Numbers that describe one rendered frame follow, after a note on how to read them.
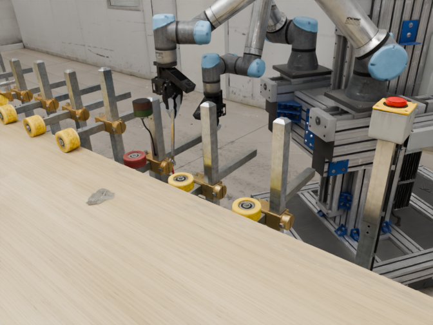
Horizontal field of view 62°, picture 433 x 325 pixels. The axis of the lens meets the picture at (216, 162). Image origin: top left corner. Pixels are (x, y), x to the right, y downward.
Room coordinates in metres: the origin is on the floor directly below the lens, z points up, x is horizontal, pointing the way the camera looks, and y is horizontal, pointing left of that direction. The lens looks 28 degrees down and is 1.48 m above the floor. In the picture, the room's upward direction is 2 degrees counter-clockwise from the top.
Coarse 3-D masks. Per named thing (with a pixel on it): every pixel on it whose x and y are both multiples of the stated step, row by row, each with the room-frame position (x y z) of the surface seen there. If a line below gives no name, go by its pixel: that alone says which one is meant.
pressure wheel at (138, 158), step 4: (128, 152) 1.18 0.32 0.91; (132, 152) 1.18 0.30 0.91; (136, 152) 1.19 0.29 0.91; (140, 152) 1.18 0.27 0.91; (124, 156) 1.15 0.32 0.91; (128, 156) 1.16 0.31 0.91; (132, 156) 1.15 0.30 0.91; (136, 156) 1.15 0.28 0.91; (140, 156) 1.15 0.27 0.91; (144, 156) 1.15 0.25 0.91; (124, 160) 1.13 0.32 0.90; (128, 160) 1.13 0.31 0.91; (132, 160) 1.12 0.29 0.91; (136, 160) 1.12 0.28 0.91; (140, 160) 1.13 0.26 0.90; (144, 160) 1.15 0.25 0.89; (124, 164) 1.14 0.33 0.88; (128, 164) 1.12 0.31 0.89; (132, 164) 1.12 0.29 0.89; (136, 164) 1.12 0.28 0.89; (140, 164) 1.13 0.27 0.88; (144, 164) 1.14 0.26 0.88; (132, 168) 1.12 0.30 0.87
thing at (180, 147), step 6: (192, 138) 1.39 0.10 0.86; (198, 138) 1.40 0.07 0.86; (180, 144) 1.33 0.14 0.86; (186, 144) 1.35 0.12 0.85; (192, 144) 1.37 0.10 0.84; (168, 150) 1.28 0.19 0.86; (180, 150) 1.32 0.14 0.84; (168, 156) 1.27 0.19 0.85; (138, 168) 1.15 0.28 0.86; (144, 168) 1.17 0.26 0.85; (150, 168) 1.19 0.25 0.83
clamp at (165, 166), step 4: (148, 152) 1.25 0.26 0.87; (148, 156) 1.22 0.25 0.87; (152, 156) 1.22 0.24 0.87; (148, 160) 1.20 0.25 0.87; (152, 160) 1.19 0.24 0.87; (164, 160) 1.18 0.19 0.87; (168, 160) 1.20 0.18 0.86; (152, 164) 1.19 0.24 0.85; (156, 164) 1.17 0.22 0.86; (160, 164) 1.17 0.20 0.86; (164, 164) 1.16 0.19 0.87; (168, 164) 1.17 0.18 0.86; (172, 164) 1.18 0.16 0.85; (152, 168) 1.19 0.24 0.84; (156, 168) 1.17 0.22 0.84; (160, 168) 1.15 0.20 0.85; (164, 168) 1.15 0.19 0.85; (168, 168) 1.17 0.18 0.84; (172, 168) 1.18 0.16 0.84; (156, 172) 1.18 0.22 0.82; (160, 172) 1.16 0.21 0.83; (164, 172) 1.15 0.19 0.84; (168, 172) 1.17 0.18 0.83
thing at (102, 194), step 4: (100, 188) 0.93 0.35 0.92; (96, 192) 0.90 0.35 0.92; (100, 192) 0.92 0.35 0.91; (104, 192) 0.90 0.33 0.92; (108, 192) 0.90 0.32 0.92; (92, 196) 0.89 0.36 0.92; (96, 196) 0.89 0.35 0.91; (100, 196) 0.89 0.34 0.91; (104, 196) 0.89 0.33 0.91; (108, 196) 0.90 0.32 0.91; (112, 196) 0.90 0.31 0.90; (88, 200) 0.87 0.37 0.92; (92, 200) 0.87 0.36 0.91; (96, 200) 0.88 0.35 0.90; (100, 200) 0.87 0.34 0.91; (104, 200) 0.88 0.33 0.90; (88, 204) 0.86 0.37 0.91; (92, 204) 0.86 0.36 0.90
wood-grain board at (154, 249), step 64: (0, 128) 1.49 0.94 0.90; (0, 192) 0.95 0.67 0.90; (64, 192) 0.94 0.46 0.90; (128, 192) 0.92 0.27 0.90; (0, 256) 0.66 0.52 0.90; (64, 256) 0.65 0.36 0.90; (128, 256) 0.64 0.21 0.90; (192, 256) 0.64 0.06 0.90; (256, 256) 0.63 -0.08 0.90; (320, 256) 0.62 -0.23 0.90; (0, 320) 0.48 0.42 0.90; (64, 320) 0.47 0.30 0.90; (128, 320) 0.47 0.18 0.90; (192, 320) 0.46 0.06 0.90; (256, 320) 0.46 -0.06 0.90; (320, 320) 0.45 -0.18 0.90; (384, 320) 0.45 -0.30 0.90
